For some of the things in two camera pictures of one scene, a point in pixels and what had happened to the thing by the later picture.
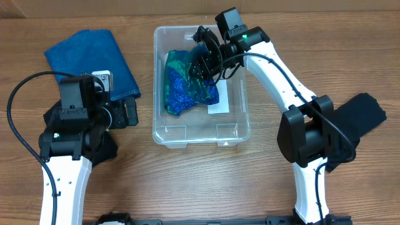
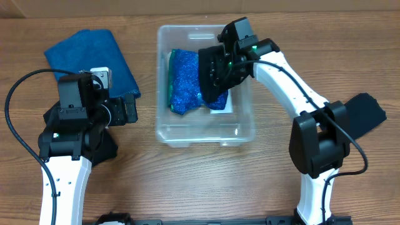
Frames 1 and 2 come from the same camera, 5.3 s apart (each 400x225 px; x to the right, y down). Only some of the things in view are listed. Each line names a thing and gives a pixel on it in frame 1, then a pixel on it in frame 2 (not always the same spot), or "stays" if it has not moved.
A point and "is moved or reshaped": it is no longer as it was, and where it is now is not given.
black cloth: [355, 118] → [219, 71]
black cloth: [109, 149] stays
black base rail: [272, 220] stays
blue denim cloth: [92, 50] stays
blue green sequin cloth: [183, 90] is moved or reshaped
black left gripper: [117, 107] stays
